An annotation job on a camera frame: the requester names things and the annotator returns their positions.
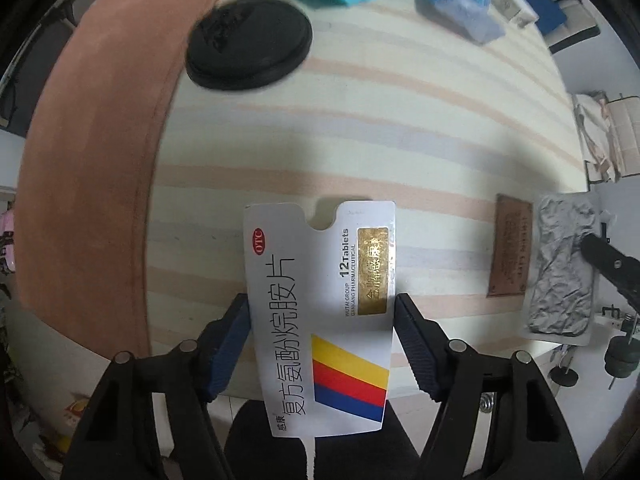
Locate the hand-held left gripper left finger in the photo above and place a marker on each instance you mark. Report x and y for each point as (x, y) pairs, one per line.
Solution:
(227, 350)

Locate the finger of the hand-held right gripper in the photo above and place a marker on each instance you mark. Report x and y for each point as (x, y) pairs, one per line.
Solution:
(610, 262)

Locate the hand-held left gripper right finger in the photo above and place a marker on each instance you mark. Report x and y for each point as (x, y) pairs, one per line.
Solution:
(417, 350)

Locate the silver blister pack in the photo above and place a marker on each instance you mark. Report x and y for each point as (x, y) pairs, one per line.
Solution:
(560, 270)

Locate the white medicine box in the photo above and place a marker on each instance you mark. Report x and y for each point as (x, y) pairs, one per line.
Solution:
(300, 310)

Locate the metal dumbbell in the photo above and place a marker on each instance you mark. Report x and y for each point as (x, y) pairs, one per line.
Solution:
(620, 360)

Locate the brown card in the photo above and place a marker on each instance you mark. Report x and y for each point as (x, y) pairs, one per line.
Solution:
(510, 247)

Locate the beige folded clothes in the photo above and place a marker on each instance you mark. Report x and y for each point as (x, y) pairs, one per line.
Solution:
(595, 135)

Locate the printed plastic bag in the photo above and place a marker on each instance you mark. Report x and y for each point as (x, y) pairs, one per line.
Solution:
(65, 410)

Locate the striped cream tablecloth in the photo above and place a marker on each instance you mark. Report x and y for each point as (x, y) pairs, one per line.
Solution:
(400, 135)

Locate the pink-brown tablecloth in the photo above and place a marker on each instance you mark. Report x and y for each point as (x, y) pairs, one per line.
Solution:
(100, 160)

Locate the long white box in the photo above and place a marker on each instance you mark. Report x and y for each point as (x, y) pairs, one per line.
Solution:
(517, 10)

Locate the blue white tissue packet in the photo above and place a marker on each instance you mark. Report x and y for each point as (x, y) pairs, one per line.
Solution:
(457, 2)

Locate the black round lid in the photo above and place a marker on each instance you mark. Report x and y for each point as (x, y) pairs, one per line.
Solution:
(250, 42)

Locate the dark folded furniture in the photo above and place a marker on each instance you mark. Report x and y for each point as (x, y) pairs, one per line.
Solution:
(30, 85)

